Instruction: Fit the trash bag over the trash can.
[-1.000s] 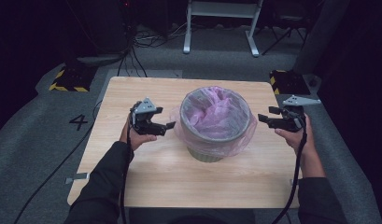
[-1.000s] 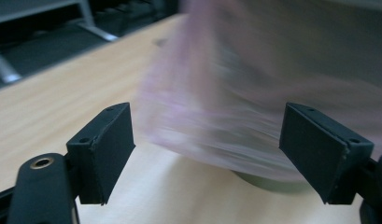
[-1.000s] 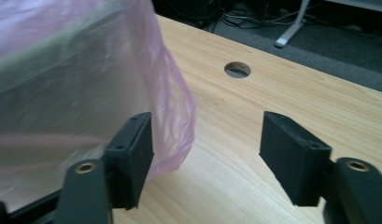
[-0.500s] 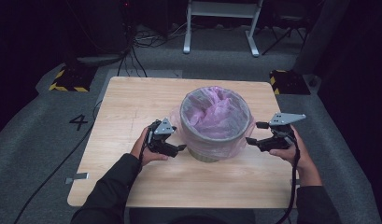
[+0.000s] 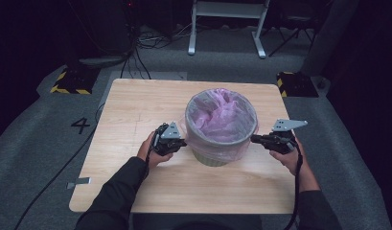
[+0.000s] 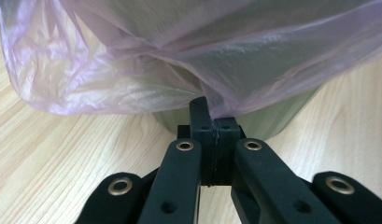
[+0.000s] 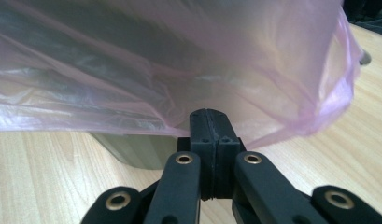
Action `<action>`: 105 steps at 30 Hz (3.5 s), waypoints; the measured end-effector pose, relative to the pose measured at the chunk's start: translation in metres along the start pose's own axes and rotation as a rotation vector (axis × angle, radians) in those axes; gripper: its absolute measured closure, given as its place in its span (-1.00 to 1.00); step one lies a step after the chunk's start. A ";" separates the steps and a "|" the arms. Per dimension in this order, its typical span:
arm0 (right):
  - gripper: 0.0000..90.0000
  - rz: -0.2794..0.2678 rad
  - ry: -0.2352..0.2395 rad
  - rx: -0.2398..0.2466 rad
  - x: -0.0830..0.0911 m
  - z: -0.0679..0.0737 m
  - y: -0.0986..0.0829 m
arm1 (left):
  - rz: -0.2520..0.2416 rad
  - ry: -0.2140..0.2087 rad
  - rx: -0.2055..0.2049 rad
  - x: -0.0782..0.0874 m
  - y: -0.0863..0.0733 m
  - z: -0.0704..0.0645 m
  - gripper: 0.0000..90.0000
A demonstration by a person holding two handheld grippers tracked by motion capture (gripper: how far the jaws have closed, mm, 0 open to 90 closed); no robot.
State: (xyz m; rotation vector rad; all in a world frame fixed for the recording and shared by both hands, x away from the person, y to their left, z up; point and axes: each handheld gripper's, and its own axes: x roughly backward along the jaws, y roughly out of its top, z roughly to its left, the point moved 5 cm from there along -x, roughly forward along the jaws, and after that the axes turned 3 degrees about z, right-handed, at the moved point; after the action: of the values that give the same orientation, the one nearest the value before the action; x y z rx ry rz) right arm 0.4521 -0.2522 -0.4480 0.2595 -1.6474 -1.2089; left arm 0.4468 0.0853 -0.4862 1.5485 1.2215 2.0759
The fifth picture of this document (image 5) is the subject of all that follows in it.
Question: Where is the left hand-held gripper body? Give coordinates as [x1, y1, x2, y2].
[150, 121, 185, 157]

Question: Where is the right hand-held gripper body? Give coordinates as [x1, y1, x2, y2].
[264, 118, 309, 155]

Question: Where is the green trash bin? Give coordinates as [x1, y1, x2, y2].
[183, 88, 259, 168]

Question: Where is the pink plastic trash bag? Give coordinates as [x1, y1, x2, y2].
[178, 88, 260, 163]

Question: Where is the person's right hand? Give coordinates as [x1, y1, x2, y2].
[268, 137, 308, 176]

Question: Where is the person's left hand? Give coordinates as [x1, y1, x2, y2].
[136, 131, 173, 170]

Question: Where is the yellow black striped base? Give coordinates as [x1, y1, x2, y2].
[276, 71, 320, 99]
[49, 66, 101, 96]

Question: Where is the person's dark clothed lap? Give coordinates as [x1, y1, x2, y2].
[132, 213, 263, 230]

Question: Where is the grey tape strip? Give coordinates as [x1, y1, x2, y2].
[66, 176, 92, 190]

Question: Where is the black tripod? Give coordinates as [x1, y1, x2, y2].
[268, 15, 316, 58]

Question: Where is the grey curtain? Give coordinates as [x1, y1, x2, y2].
[300, 0, 360, 78]

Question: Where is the white metal stand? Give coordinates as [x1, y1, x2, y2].
[187, 0, 271, 59]

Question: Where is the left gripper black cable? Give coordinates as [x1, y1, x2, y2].
[145, 127, 161, 181]

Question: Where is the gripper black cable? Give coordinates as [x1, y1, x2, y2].
[145, 127, 161, 181]
[283, 140, 305, 230]

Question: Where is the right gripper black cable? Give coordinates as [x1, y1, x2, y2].
[283, 140, 305, 230]

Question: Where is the black cable bundle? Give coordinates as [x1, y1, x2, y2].
[119, 22, 192, 81]

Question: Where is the black floor cable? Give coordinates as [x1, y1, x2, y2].
[13, 102, 105, 230]

